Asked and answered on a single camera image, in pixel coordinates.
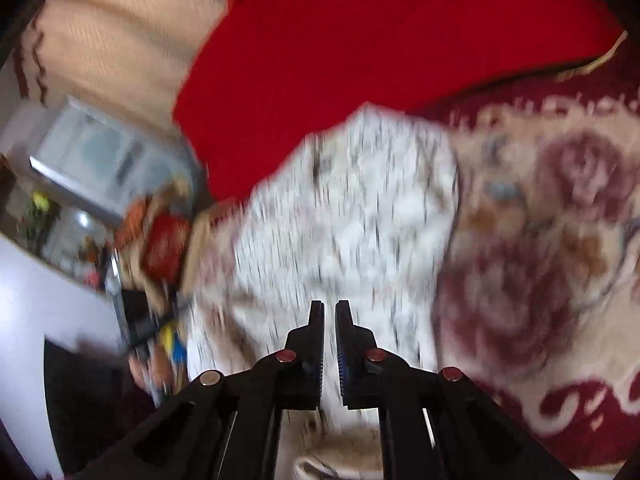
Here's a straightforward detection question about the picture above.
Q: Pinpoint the floral maroon beige blanket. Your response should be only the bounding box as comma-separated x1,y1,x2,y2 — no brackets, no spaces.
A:
411,35,639,471

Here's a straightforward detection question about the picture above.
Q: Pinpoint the beige fleece garment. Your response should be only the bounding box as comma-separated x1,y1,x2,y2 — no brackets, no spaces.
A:
113,179,229,315

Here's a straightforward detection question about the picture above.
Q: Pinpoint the orange black patterned cloth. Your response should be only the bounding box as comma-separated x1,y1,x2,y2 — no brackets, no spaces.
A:
114,195,160,249

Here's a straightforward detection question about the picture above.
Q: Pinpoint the white crackle-pattern garment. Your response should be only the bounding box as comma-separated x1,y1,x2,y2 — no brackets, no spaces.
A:
186,106,458,376

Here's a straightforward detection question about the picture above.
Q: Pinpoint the red gift box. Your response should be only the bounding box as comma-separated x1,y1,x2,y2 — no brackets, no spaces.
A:
141,210,191,286

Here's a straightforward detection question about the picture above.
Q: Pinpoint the beige dotted curtain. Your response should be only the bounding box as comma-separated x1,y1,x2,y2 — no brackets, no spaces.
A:
14,0,227,139

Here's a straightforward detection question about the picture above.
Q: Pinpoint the silver refrigerator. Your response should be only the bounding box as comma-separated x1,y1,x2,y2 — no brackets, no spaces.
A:
29,98,201,218

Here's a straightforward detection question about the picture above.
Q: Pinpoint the person's left hand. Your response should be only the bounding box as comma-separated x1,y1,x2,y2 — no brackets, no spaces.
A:
128,344,175,404

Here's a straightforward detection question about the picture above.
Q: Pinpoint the red quilt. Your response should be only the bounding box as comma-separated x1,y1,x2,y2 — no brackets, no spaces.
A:
174,0,623,200

